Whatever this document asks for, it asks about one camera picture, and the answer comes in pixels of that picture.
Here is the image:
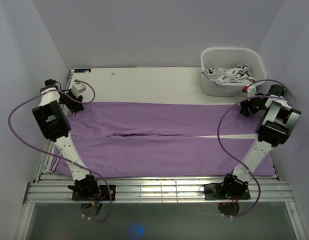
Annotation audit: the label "white plastic basket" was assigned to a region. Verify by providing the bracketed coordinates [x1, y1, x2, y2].
[200, 47, 267, 97]

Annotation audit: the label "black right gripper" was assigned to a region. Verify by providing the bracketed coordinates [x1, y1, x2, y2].
[239, 90, 268, 118]

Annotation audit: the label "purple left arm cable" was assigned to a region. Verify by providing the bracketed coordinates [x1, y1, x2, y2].
[8, 79, 113, 223]

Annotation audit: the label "black blue label sticker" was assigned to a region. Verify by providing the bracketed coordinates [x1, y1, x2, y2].
[74, 68, 91, 73]

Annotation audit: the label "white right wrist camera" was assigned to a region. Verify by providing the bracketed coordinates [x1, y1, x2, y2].
[242, 84, 257, 99]

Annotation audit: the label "aluminium rail frame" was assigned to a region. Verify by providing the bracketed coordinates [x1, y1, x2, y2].
[15, 154, 307, 240]

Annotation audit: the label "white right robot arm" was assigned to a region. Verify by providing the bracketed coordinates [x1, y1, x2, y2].
[219, 84, 301, 200]

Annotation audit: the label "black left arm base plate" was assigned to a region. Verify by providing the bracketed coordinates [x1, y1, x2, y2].
[71, 184, 117, 202]

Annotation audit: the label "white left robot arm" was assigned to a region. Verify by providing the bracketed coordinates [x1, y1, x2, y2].
[32, 79, 101, 200]

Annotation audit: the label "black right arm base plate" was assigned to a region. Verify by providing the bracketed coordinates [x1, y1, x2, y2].
[198, 183, 251, 201]

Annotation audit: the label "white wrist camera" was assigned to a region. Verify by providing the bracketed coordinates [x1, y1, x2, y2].
[70, 81, 86, 98]
[242, 84, 257, 99]

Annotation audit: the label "black white printed trousers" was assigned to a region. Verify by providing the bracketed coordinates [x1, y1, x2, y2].
[201, 64, 256, 85]

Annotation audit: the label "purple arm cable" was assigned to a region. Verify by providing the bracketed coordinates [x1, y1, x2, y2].
[8, 79, 113, 223]
[196, 79, 293, 219]

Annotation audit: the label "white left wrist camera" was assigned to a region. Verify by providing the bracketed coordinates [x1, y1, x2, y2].
[70, 81, 86, 98]

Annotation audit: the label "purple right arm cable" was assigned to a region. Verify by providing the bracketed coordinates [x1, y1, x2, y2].
[196, 79, 293, 219]

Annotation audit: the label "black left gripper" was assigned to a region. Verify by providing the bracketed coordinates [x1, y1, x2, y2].
[58, 88, 84, 113]

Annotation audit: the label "purple trousers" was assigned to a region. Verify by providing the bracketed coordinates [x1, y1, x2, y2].
[67, 102, 259, 177]

